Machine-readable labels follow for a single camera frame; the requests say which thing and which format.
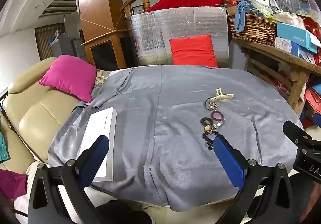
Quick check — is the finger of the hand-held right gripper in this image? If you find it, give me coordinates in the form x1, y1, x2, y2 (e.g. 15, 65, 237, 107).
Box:
282, 121, 312, 148

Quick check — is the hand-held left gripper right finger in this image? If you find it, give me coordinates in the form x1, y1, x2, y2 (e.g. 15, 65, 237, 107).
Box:
213, 136, 295, 224

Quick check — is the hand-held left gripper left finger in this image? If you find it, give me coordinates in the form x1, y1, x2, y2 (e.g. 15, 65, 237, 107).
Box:
27, 135, 110, 224

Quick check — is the white cardboard box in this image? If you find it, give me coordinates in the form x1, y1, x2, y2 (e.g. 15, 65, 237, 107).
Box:
76, 107, 117, 182

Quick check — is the black beaded bracelet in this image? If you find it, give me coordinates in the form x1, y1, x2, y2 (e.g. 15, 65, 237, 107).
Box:
202, 131, 221, 151

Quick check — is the maroon hair tie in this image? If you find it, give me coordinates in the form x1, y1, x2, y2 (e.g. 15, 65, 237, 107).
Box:
211, 111, 225, 122

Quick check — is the silver bangle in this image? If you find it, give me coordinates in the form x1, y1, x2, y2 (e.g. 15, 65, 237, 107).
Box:
204, 97, 221, 112

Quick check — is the cream hair claw clip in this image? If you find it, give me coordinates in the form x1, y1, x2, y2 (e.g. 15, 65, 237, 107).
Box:
213, 89, 234, 101

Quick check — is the beige leather sofa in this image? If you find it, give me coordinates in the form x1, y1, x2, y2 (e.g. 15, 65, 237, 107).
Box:
0, 57, 81, 173

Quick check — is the wooden table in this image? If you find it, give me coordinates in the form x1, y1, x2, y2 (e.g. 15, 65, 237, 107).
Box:
232, 37, 321, 115

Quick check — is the patterned beige cloth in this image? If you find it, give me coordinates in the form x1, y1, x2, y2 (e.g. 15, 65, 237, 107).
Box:
94, 69, 111, 88

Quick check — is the grey blanket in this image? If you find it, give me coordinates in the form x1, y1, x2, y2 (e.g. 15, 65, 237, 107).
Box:
48, 65, 304, 212

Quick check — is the pink pillow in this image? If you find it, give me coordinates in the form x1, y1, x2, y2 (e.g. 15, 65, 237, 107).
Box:
39, 55, 97, 103

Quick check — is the magenta cloth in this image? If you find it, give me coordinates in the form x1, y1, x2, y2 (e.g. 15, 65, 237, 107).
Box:
0, 169, 28, 201

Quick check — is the teal cloth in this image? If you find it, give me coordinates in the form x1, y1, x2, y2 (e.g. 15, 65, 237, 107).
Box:
0, 114, 11, 164

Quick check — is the blue cardboard box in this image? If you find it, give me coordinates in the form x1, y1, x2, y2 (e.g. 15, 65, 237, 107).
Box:
275, 23, 321, 54

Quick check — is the wooden glass cabinet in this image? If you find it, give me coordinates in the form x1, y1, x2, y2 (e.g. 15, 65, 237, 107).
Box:
81, 29, 131, 69

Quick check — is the wicker basket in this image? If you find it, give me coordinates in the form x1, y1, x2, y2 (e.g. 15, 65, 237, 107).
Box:
228, 13, 278, 47

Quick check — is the grey metal cabinet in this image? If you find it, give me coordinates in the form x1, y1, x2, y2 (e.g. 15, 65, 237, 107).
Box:
50, 35, 84, 59

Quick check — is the red pillow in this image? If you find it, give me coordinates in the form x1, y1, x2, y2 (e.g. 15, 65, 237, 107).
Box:
169, 35, 218, 67

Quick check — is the blue cloth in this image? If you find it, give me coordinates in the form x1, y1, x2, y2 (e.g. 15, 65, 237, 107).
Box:
234, 0, 259, 34

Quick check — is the silver foil mat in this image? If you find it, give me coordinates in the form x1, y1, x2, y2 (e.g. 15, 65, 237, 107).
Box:
127, 7, 229, 68

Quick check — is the wooden pillar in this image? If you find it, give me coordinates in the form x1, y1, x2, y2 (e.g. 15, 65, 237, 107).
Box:
76, 0, 126, 44

